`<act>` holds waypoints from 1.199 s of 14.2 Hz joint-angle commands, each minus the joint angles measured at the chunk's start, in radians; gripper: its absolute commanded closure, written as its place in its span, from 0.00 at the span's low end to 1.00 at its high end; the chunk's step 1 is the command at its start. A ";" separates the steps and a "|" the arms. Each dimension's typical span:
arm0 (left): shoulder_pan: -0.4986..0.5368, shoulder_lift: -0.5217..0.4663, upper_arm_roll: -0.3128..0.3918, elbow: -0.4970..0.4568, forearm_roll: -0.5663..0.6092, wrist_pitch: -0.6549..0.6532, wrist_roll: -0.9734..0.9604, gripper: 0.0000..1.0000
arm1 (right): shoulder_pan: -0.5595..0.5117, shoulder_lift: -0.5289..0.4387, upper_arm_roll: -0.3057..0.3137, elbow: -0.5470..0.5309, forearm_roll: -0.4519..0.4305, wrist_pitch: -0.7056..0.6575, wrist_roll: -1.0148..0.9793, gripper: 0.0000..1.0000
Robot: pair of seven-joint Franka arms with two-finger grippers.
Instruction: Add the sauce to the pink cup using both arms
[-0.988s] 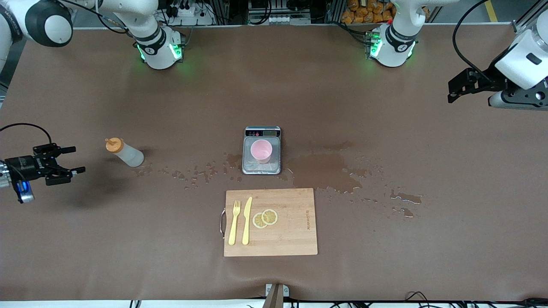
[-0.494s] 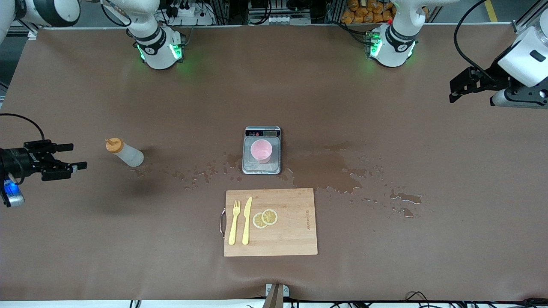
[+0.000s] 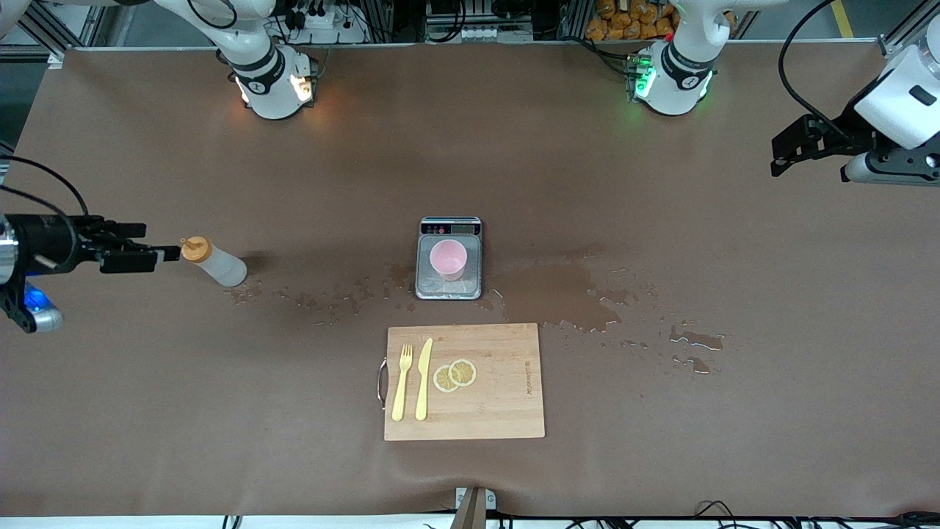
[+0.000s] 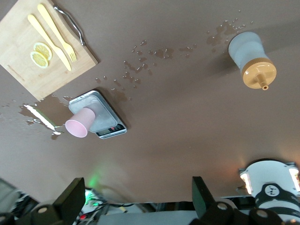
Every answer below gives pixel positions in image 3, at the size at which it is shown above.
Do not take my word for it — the yellow plastic knife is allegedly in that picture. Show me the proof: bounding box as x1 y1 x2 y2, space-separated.
415 337 434 422

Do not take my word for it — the white power strip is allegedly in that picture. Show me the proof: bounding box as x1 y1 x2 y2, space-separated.
283 2 368 43

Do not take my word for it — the wooden cutting board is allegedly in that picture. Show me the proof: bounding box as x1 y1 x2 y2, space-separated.
377 323 546 442

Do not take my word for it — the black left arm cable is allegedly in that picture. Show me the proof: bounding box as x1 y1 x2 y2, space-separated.
778 0 856 140

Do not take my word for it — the table edge mounting bracket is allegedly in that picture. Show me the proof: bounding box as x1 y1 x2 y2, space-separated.
452 486 497 529

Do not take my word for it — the yellow plastic fork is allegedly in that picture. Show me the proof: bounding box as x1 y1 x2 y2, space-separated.
391 344 413 422

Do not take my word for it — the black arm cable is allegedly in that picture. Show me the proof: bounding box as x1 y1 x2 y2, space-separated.
778 0 856 140
0 154 90 258

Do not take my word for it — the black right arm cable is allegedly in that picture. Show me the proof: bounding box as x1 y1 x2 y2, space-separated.
0 154 90 258

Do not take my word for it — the silver digital kitchen scale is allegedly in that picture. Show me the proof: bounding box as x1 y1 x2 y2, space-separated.
415 216 483 301

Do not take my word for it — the pile of orange packets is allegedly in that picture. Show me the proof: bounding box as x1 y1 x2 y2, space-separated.
585 0 684 41

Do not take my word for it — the aluminium frame profile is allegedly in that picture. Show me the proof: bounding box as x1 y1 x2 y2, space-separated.
0 0 111 63
878 11 940 58

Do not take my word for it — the pink plastic cup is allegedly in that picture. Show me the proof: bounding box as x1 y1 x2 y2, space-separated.
430 239 469 281

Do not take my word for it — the white terminal strip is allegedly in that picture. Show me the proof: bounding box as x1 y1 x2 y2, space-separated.
426 24 533 43

